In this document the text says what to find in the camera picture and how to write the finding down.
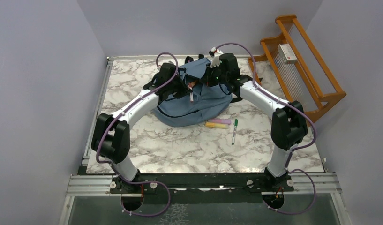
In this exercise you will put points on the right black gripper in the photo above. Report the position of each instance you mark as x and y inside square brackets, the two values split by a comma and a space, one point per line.
[206, 78]

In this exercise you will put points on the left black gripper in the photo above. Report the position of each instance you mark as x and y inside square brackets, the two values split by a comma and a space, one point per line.
[184, 89]

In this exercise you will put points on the red marker pen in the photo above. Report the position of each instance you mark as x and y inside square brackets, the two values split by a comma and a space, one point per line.
[191, 96]

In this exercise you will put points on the blue student backpack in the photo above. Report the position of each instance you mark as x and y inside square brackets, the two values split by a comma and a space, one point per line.
[209, 102]

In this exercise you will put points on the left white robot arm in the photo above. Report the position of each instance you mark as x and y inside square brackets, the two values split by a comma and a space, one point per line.
[111, 135]

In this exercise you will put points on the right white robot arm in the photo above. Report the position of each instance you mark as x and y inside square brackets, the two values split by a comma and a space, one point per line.
[288, 125]

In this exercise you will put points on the yellow orange highlighter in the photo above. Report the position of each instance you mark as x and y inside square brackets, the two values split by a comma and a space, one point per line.
[216, 125]

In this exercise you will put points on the pink highlighter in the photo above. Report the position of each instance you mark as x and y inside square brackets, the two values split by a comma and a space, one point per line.
[221, 121]

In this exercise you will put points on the green marker pen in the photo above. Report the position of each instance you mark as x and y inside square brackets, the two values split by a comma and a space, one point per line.
[234, 131]

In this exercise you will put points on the small white box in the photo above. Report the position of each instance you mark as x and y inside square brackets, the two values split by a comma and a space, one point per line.
[286, 54]

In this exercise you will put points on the orange wooden rack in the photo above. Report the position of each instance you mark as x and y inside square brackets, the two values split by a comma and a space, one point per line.
[309, 80]

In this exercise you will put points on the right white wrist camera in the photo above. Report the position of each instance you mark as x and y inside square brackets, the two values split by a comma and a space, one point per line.
[215, 54]

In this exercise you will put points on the black metal base rail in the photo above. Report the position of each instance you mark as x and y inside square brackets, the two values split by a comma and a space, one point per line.
[192, 188]

